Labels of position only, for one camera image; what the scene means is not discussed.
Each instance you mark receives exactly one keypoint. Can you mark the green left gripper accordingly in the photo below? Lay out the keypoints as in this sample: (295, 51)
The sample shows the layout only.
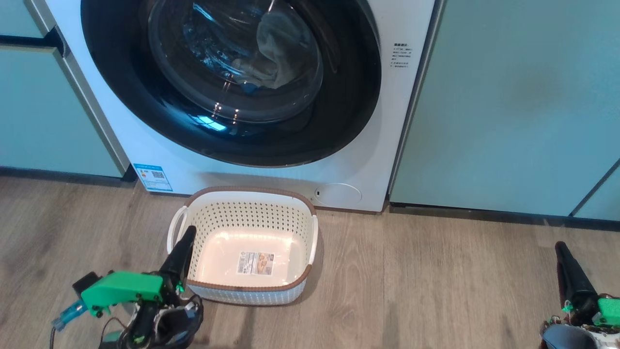
(126, 288)

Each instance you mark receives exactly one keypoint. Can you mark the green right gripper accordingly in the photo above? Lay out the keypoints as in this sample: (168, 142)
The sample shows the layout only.
(610, 310)

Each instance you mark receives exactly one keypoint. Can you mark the washing machine glass door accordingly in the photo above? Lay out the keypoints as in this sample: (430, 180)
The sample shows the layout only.
(121, 97)

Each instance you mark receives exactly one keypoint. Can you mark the yellow garment with blue collar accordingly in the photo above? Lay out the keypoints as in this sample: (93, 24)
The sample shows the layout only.
(252, 72)

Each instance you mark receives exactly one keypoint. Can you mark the yellow garment with blue cuff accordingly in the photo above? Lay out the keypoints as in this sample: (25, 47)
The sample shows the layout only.
(281, 48)

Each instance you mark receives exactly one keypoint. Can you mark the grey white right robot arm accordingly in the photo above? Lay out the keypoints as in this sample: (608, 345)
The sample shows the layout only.
(566, 339)

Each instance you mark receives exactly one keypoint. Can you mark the teal cabinet door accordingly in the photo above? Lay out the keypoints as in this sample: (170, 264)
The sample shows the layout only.
(484, 97)
(48, 111)
(603, 198)

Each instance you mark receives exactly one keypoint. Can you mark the white Hisense washing machine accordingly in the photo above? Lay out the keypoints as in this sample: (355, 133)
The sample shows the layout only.
(387, 121)

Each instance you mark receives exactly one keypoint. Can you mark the printed basket bottom label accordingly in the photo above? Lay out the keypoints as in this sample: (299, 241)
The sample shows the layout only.
(255, 263)

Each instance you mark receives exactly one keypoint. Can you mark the cream perforated laundry basket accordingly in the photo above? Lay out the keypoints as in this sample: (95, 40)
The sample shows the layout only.
(252, 213)

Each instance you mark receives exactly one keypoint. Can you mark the blue white energy label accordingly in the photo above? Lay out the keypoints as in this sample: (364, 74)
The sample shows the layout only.
(153, 178)

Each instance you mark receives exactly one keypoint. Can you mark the dark cabinet plinth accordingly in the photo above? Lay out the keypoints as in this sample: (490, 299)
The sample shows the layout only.
(484, 213)
(58, 175)

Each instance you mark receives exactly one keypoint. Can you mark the round white filter cover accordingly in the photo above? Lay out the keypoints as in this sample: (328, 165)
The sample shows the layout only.
(339, 194)

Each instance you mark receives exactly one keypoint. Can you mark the teal cabinet drawer front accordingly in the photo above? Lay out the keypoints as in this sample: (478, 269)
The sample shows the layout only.
(19, 17)

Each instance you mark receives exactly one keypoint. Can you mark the small printed text sticker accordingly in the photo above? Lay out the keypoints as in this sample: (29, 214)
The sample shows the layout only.
(402, 55)

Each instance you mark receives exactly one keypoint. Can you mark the blue black left wrist camera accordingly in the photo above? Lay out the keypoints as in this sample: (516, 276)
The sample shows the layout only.
(85, 283)

